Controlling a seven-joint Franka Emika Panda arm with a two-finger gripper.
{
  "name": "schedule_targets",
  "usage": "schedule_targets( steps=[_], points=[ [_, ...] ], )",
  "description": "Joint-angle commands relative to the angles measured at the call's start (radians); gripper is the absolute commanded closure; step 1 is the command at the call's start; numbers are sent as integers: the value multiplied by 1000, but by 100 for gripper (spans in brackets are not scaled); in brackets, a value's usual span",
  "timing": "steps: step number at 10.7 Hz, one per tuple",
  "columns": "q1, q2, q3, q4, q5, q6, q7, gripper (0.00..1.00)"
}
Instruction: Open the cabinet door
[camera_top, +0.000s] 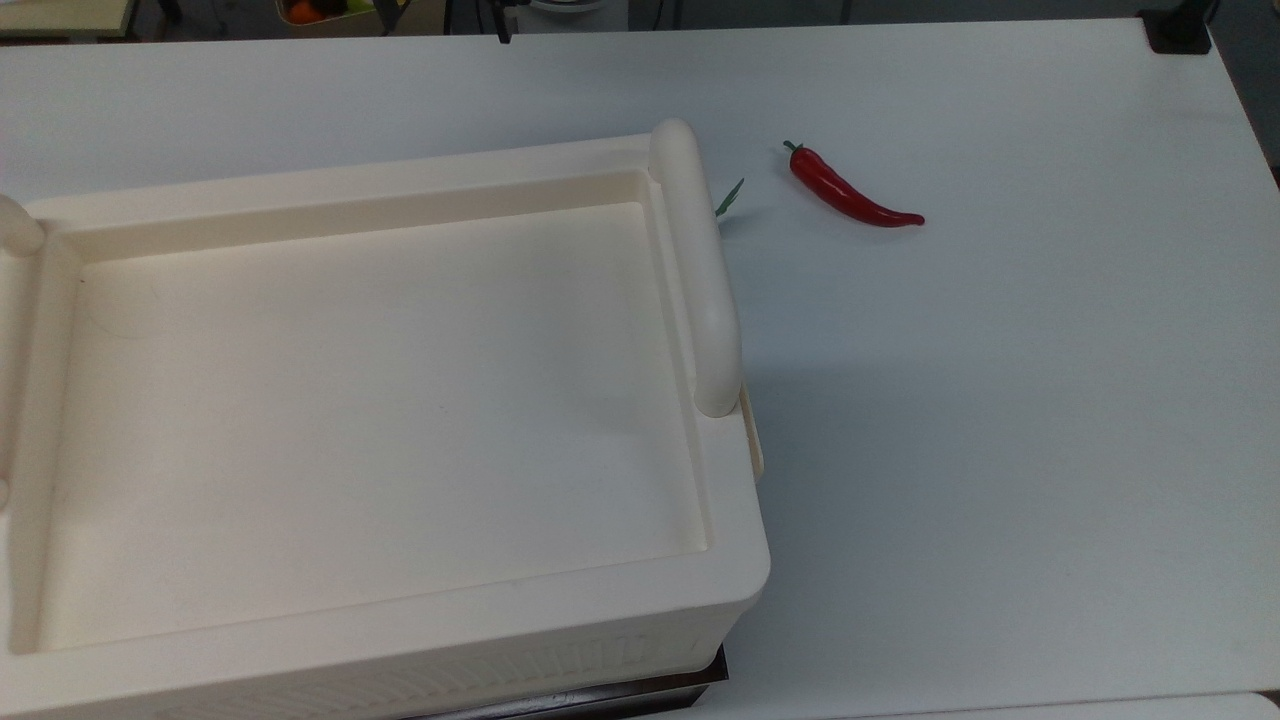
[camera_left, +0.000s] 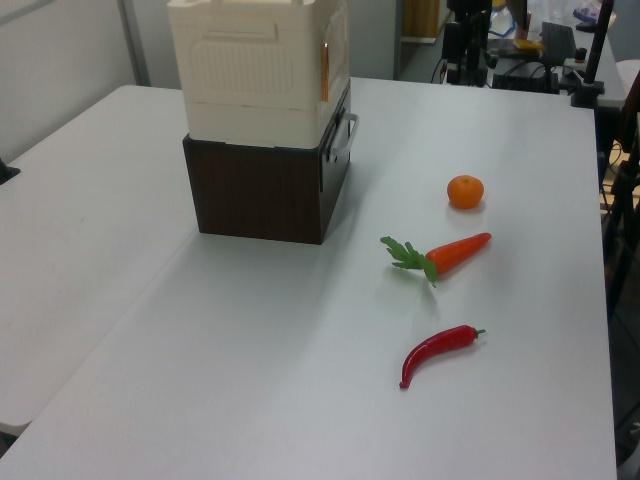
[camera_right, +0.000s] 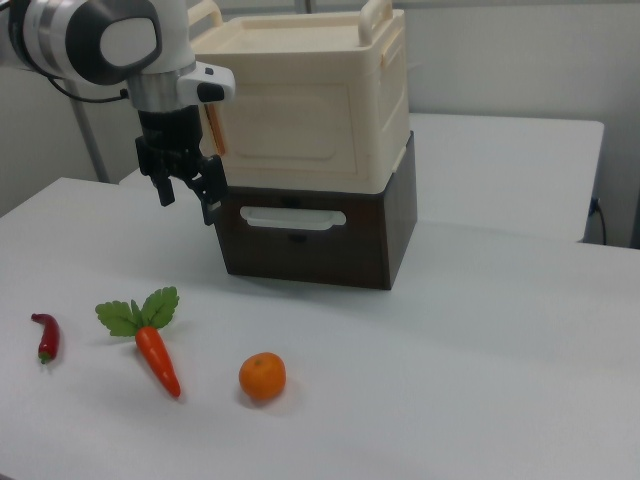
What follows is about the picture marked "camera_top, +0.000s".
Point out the cream plastic cabinet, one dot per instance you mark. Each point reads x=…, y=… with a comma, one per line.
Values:
x=380, y=400

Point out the orange toy carrot green leaves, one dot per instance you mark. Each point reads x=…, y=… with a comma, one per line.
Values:
x=730, y=197

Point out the red chili pepper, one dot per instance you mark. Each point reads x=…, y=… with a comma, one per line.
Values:
x=830, y=185

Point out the dark brown wooden box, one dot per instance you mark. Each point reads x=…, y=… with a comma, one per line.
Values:
x=640, y=690

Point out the bin of toy fruits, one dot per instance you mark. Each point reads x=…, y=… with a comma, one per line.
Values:
x=310, y=12

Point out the black clamp block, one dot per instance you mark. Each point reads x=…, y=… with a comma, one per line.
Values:
x=1178, y=35

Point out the light wooden side table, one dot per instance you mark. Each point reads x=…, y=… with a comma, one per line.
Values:
x=60, y=15

